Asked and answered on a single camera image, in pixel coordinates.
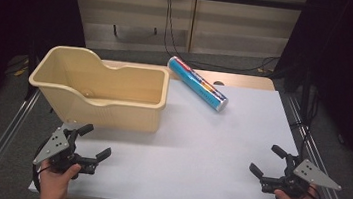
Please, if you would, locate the white table sheet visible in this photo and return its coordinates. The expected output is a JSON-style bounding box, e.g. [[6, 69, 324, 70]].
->
[[27, 63, 335, 199]]

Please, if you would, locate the blue cylindrical can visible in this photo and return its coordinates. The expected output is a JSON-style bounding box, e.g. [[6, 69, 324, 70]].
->
[[162, 54, 234, 114]]

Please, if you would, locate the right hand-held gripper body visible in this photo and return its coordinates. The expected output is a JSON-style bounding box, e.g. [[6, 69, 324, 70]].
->
[[257, 150, 346, 199]]

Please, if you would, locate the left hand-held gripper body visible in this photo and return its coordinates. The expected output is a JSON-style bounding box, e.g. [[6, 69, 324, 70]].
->
[[30, 123, 101, 183]]

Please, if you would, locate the beige plastic basket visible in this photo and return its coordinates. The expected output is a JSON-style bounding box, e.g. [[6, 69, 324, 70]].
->
[[23, 41, 173, 135]]

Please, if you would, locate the person's left hand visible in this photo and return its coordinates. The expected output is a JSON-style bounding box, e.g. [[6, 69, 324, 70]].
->
[[35, 158, 83, 199]]

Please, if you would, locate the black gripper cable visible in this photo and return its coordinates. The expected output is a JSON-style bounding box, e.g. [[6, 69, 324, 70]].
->
[[306, 184, 324, 199], [29, 135, 52, 195]]

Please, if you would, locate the long black floor cable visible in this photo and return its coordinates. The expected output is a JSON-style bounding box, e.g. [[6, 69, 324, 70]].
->
[[159, 0, 287, 77]]

